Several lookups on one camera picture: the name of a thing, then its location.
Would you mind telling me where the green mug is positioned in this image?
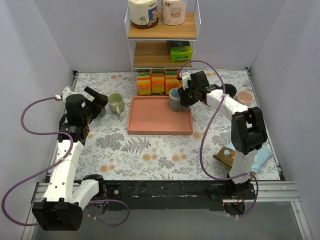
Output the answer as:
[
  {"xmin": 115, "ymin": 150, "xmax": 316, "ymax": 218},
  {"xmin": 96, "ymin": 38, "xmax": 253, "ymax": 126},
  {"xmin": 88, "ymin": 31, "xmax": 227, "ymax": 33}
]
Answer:
[{"xmin": 108, "ymin": 92, "xmax": 125, "ymax": 115}]

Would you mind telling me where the blue floral mug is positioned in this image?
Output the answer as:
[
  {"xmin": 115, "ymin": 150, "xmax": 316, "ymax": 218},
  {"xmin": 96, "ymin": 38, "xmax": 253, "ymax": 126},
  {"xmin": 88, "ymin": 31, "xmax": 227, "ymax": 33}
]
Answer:
[{"xmin": 168, "ymin": 87, "xmax": 189, "ymax": 112}]

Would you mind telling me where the dark grey mug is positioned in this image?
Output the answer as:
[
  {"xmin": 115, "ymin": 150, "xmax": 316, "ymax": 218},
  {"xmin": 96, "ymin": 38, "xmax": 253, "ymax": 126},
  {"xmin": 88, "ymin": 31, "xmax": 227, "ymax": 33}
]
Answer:
[{"xmin": 221, "ymin": 83, "xmax": 237, "ymax": 99}]

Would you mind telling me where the pink mug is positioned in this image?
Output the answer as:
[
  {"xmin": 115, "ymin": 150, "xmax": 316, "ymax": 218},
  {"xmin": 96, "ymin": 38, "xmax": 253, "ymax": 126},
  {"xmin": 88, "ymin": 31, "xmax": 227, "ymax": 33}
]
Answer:
[{"xmin": 236, "ymin": 90, "xmax": 254, "ymax": 106}]

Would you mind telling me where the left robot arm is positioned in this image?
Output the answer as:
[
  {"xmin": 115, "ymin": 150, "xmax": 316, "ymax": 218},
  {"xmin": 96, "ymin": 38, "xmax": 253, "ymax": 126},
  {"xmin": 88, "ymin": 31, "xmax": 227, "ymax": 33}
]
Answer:
[{"xmin": 32, "ymin": 86, "xmax": 108, "ymax": 231}]

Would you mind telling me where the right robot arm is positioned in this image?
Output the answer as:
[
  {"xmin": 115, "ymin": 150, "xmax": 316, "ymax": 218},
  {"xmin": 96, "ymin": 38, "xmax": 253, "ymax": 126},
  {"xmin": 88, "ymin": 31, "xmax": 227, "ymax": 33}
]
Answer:
[{"xmin": 177, "ymin": 71, "xmax": 268, "ymax": 199}]

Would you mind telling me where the green tissue pack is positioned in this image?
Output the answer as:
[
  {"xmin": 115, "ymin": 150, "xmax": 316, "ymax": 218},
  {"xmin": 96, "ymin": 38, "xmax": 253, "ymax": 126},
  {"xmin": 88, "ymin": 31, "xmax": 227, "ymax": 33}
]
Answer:
[{"xmin": 169, "ymin": 45, "xmax": 193, "ymax": 63}]

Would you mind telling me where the dark tissue pack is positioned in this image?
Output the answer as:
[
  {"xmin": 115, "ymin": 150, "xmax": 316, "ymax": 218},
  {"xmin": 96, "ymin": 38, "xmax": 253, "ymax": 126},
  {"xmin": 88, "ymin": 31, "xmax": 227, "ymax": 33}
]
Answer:
[{"xmin": 167, "ymin": 40, "xmax": 190, "ymax": 49}]

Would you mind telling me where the floral table mat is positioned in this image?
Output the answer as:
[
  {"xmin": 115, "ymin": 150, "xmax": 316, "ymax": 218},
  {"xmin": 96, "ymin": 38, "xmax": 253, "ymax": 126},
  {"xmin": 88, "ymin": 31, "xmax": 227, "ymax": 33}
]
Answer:
[{"xmin": 49, "ymin": 69, "xmax": 281, "ymax": 181}]

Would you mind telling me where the pink tray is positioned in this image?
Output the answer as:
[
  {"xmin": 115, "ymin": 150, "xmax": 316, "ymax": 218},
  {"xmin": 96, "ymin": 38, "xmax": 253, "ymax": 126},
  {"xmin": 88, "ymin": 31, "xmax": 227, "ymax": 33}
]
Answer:
[{"xmin": 127, "ymin": 95, "xmax": 194, "ymax": 136}]

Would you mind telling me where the chips bag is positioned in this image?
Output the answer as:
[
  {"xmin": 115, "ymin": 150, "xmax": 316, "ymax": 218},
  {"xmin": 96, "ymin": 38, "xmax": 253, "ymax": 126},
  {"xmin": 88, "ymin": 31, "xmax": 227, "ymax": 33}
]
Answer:
[{"xmin": 212, "ymin": 144, "xmax": 274, "ymax": 174}]

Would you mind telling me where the pink toilet paper pack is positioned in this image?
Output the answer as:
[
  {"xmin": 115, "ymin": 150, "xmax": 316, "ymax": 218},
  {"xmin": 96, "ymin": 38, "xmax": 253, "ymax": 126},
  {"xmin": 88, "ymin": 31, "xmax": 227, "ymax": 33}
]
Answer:
[{"xmin": 161, "ymin": 0, "xmax": 187, "ymax": 26}]

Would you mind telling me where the brown toilet paper pack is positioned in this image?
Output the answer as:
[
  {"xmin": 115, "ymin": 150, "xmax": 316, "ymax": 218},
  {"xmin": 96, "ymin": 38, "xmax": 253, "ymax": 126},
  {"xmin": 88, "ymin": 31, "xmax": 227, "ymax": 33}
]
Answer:
[{"xmin": 128, "ymin": 0, "xmax": 159, "ymax": 29}]

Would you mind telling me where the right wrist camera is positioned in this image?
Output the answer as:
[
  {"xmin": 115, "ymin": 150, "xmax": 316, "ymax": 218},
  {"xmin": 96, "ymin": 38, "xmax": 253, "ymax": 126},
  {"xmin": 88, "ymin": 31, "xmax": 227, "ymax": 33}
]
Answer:
[{"xmin": 176, "ymin": 72, "xmax": 191, "ymax": 90}]

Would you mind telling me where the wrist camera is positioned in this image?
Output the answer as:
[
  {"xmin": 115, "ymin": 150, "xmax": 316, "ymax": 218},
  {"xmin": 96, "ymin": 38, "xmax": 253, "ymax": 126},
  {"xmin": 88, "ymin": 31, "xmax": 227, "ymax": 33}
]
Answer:
[
  {"xmin": 176, "ymin": 72, "xmax": 191, "ymax": 90},
  {"xmin": 54, "ymin": 86, "xmax": 75, "ymax": 103}
]

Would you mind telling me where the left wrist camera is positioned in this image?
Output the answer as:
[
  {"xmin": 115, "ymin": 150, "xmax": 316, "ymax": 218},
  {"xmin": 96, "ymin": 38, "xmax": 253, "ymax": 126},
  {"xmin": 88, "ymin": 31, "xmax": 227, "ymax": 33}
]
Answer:
[{"xmin": 54, "ymin": 86, "xmax": 75, "ymax": 103}]

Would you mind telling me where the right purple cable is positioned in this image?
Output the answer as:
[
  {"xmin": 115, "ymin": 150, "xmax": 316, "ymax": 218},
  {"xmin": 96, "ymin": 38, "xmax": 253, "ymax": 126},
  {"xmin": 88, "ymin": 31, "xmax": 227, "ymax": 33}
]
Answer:
[{"xmin": 178, "ymin": 60, "xmax": 259, "ymax": 218}]

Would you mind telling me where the white wire shelf rack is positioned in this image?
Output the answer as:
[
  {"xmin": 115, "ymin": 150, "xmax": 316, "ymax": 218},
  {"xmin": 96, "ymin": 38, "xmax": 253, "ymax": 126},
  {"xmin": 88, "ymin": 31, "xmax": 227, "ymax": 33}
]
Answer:
[{"xmin": 124, "ymin": 0, "xmax": 202, "ymax": 72}]

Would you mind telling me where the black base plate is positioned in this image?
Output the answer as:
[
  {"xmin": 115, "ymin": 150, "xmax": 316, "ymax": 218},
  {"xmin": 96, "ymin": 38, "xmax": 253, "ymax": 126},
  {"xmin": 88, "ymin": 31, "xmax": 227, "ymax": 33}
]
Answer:
[{"xmin": 93, "ymin": 180, "xmax": 256, "ymax": 211}]

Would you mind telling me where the aluminium frame rail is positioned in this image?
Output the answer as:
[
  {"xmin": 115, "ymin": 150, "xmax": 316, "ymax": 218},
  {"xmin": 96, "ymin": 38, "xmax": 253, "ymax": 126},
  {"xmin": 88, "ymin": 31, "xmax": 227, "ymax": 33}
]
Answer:
[{"xmin": 31, "ymin": 181, "xmax": 301, "ymax": 203}]

